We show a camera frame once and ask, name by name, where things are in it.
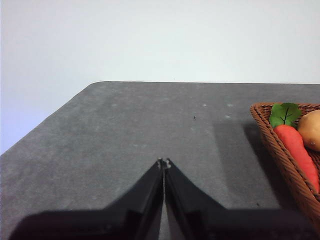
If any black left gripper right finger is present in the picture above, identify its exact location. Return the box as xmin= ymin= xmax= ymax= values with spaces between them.
xmin=164 ymin=157 xmax=320 ymax=240

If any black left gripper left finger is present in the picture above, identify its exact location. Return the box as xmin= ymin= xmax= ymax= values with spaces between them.
xmin=7 ymin=157 xmax=165 ymax=240

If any brown wicker basket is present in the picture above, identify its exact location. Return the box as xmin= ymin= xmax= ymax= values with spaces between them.
xmin=249 ymin=102 xmax=320 ymax=223

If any orange carrot with green leaf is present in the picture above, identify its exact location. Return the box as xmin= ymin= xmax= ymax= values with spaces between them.
xmin=269 ymin=102 xmax=320 ymax=194

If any yellow-brown potato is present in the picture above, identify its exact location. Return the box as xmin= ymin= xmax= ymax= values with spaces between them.
xmin=297 ymin=109 xmax=320 ymax=151

